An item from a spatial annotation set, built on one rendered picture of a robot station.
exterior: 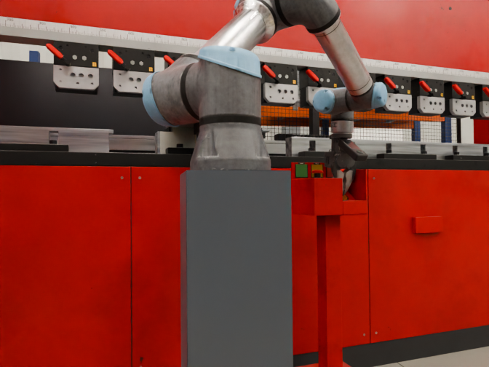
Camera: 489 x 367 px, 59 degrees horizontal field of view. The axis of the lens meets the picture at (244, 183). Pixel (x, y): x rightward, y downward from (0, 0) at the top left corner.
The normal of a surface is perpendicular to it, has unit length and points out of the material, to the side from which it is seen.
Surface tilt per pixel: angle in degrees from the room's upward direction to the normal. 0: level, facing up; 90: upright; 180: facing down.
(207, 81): 90
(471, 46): 90
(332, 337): 90
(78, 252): 90
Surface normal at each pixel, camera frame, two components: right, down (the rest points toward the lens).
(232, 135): 0.08, -0.32
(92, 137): 0.35, -0.02
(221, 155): -0.19, -0.32
